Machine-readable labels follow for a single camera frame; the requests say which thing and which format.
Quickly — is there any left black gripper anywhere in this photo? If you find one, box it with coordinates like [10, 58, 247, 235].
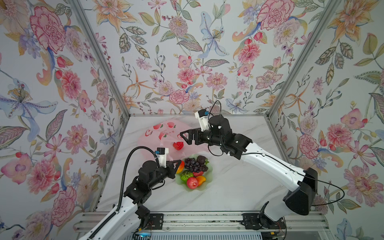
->
[147, 161, 183, 191]

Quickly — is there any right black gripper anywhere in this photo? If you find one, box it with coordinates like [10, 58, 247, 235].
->
[181, 127, 225, 151]

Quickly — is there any small red apple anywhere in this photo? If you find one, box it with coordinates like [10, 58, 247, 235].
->
[187, 177, 199, 190]

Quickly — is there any pink plastic bag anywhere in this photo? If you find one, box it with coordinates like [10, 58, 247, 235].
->
[137, 119, 208, 161]

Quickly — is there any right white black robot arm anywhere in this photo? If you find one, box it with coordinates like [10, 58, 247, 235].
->
[180, 112, 318, 228]

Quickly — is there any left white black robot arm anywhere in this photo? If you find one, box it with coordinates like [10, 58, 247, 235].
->
[81, 160, 182, 240]

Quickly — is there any red yellow mango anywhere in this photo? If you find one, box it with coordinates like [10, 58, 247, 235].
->
[176, 161, 185, 174]

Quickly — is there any green custard apple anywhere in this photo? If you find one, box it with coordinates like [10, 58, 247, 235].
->
[180, 171, 194, 183]

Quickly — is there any dark purple grape bunch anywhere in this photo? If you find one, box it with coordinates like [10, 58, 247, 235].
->
[184, 158, 209, 173]

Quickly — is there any small red strawberry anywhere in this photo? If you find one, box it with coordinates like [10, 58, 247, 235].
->
[193, 171, 204, 178]

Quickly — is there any dark brown mangosteen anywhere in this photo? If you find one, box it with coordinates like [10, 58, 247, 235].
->
[197, 156, 207, 165]

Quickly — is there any orange red mango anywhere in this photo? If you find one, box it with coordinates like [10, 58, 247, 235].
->
[196, 176, 207, 186]

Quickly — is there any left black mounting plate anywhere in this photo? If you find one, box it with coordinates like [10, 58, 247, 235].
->
[138, 214, 164, 231]

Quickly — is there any black mounting plate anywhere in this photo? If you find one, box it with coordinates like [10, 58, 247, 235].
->
[241, 213, 286, 231]
[138, 214, 164, 231]

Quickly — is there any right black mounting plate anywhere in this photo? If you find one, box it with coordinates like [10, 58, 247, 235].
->
[241, 213, 286, 231]

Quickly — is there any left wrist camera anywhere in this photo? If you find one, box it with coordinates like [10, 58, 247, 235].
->
[155, 148, 169, 168]

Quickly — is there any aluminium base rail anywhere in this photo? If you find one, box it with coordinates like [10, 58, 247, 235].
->
[73, 210, 331, 233]

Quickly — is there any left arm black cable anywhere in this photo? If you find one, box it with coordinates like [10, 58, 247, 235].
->
[86, 146, 158, 240]

